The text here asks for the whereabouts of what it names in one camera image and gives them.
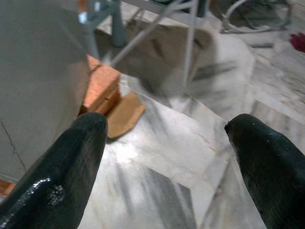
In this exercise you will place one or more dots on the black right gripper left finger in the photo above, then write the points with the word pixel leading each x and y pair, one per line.
pixel 59 171

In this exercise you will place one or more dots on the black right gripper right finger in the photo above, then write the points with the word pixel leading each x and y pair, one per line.
pixel 274 171

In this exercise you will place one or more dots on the small white fridge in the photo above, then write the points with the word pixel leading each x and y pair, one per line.
pixel 35 71

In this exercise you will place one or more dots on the brown cardboard scrap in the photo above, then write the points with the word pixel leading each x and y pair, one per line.
pixel 126 114

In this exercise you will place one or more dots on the orange brick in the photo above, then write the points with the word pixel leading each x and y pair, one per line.
pixel 102 83

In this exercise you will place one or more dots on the dark red cloth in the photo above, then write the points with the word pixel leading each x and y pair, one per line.
pixel 299 43

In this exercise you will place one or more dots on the brown cardboard box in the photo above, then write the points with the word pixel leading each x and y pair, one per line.
pixel 162 55

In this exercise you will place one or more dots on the grey metal frame stand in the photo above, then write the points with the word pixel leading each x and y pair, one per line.
pixel 118 28

